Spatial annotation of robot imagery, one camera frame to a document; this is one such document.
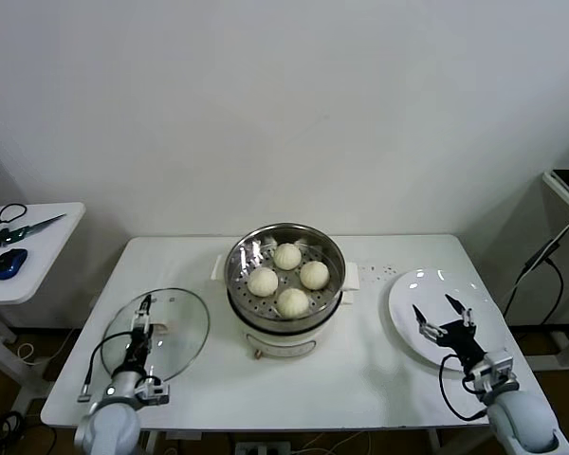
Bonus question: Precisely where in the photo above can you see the round glass pot lid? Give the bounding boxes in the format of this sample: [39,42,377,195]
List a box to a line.
[100,286,211,386]

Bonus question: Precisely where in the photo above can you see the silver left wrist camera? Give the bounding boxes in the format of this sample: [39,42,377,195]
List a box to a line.
[133,376,171,406]

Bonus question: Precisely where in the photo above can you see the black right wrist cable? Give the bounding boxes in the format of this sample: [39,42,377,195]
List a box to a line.
[438,353,487,422]

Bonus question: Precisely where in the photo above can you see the black cable with adapter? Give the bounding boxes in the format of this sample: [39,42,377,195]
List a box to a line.
[502,239,565,328]

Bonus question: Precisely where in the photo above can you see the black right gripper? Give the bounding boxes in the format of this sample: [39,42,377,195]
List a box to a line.
[411,293,486,367]

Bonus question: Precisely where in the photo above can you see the stainless steel steamer basket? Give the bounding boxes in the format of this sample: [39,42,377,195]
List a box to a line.
[211,222,361,323]

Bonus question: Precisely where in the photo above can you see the green handled scissors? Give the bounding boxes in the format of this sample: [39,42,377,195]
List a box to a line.
[0,212,68,246]

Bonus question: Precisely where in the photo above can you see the white round plate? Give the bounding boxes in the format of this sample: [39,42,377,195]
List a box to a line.
[388,268,509,373]

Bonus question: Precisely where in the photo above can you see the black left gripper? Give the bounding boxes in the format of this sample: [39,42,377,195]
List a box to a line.
[122,293,154,375]

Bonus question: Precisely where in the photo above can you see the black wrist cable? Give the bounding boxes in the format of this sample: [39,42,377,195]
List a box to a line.
[438,353,487,422]
[77,331,135,405]

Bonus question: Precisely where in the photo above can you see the white steamed baozi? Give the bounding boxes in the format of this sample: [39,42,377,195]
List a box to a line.
[276,286,310,319]
[299,260,331,291]
[272,242,303,271]
[247,266,280,299]

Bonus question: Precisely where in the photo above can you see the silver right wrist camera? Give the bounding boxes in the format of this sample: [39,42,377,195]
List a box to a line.
[463,350,519,393]

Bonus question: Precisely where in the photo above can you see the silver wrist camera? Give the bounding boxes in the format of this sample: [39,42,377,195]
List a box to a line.
[463,350,519,393]
[133,376,171,406]

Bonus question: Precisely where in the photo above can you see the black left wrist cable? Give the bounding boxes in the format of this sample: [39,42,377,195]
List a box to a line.
[77,331,135,405]

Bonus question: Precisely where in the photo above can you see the blue computer mouse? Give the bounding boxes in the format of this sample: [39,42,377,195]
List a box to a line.
[0,246,28,280]

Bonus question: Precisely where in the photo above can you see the black looped cable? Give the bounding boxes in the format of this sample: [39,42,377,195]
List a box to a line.
[0,202,28,224]

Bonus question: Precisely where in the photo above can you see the white side table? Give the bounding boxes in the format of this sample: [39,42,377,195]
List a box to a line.
[0,202,86,413]

